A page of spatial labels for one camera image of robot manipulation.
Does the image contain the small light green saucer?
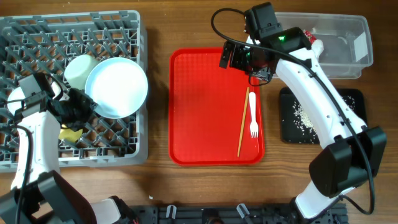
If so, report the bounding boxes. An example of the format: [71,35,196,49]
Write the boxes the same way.
[7,81,69,115]

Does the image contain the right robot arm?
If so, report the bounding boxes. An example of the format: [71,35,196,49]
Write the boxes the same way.
[220,2,387,223]

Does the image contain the yellow plastic cup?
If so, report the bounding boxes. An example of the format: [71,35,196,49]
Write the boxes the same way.
[58,124,83,142]

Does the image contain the grey dishwasher rack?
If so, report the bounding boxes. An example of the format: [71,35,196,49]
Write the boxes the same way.
[1,10,148,167]

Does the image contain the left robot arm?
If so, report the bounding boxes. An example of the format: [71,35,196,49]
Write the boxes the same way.
[1,73,139,223]

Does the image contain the light green bowl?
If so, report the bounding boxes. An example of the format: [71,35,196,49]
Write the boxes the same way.
[64,55,100,90]

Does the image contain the wooden chopstick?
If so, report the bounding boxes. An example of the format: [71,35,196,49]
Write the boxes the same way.
[237,87,250,157]

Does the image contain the white plastic fork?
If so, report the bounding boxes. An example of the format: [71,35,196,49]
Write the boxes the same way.
[248,92,259,138]

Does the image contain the red sauce packet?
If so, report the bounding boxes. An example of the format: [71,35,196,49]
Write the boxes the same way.
[303,30,317,44]

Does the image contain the red plastic tray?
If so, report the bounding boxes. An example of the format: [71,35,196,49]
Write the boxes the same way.
[169,48,265,166]

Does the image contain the clear plastic bin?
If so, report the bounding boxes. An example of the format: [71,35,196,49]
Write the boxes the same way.
[276,12,374,79]

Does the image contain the large light blue plate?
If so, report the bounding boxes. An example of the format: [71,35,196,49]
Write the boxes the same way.
[85,57,149,119]

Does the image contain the pile of rice waste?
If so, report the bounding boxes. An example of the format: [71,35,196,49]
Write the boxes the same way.
[292,95,355,138]

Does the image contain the black plastic tray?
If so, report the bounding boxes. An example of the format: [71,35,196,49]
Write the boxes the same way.
[279,87,368,144]

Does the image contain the white napkin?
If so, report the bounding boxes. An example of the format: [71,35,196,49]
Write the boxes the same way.
[312,39,324,60]

